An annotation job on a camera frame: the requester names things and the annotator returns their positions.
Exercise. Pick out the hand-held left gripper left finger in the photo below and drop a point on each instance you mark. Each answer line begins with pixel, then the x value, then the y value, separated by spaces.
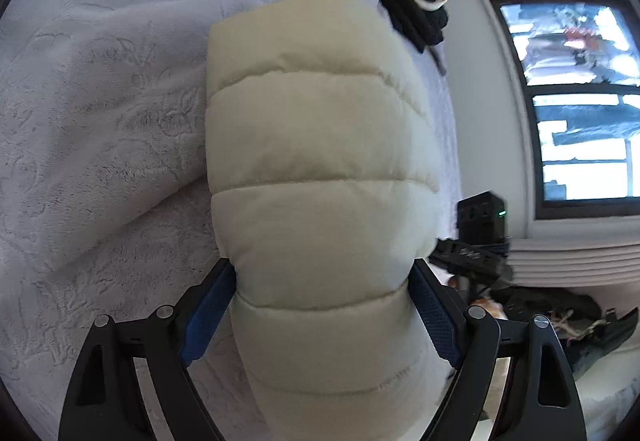
pixel 210 311

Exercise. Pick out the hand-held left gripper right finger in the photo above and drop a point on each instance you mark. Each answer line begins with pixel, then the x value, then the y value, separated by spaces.
pixel 435 316

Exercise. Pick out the white puffer jacket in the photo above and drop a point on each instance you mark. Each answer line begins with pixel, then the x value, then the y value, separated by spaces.
pixel 320 171

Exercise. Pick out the white ribbed window sill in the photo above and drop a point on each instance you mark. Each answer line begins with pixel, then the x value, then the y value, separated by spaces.
pixel 575 261

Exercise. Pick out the glass window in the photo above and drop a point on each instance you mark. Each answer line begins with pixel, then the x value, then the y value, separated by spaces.
pixel 580 96

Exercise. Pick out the lavender plush blanket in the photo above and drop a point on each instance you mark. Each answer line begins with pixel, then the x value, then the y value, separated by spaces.
pixel 100 121

